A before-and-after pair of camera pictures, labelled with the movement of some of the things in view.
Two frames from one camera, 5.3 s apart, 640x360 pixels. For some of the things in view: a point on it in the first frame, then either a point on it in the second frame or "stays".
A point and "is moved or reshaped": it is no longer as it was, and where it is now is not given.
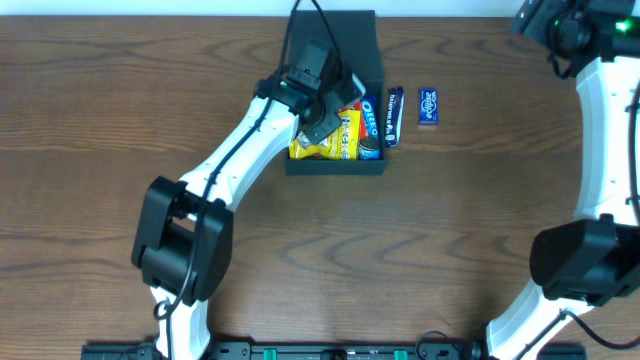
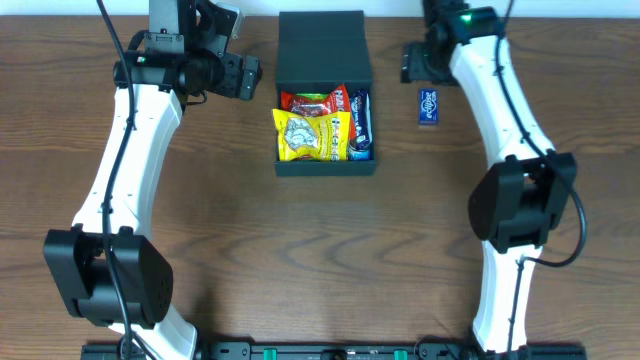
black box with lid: x=355 y=35 is moved or reshaped
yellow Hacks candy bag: x=342 y=144 stays
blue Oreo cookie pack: x=369 y=147 to x=358 y=155
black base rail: x=329 y=351 stays
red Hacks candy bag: x=357 y=105 is moved or reshaped
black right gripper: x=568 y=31 to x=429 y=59
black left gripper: x=332 y=107 to x=248 y=76
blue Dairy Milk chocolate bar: x=395 y=116 to x=361 y=134
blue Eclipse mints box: x=428 y=106 stays
